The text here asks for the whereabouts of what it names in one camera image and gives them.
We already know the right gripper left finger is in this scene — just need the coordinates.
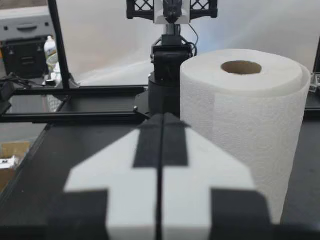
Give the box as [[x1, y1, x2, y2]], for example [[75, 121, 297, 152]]
[[46, 112, 164, 240]]

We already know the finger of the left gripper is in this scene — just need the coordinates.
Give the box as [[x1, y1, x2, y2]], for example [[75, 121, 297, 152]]
[[154, 0, 173, 25], [171, 0, 191, 25]]

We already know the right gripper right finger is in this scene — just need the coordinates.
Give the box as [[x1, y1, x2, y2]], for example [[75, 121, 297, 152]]
[[161, 112, 274, 240]]

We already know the white paper towel roll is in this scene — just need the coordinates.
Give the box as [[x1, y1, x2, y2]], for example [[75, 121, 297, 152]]
[[179, 48, 312, 225]]

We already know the white plastic bottle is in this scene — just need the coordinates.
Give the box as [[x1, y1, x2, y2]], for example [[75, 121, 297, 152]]
[[44, 35, 58, 60]]

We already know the cardboard box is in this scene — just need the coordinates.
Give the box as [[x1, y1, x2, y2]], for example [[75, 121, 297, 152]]
[[0, 140, 31, 194]]

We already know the grey plastic case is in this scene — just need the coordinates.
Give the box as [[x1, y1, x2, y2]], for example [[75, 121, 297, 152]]
[[0, 5, 58, 41]]

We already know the black equipment case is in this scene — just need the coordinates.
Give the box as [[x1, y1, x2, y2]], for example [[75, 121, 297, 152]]
[[0, 37, 50, 79]]

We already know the black frame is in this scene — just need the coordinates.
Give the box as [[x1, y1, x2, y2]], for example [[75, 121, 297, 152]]
[[0, 0, 320, 124]]

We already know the black cable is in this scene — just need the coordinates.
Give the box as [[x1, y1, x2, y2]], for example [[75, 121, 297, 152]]
[[0, 71, 35, 90]]

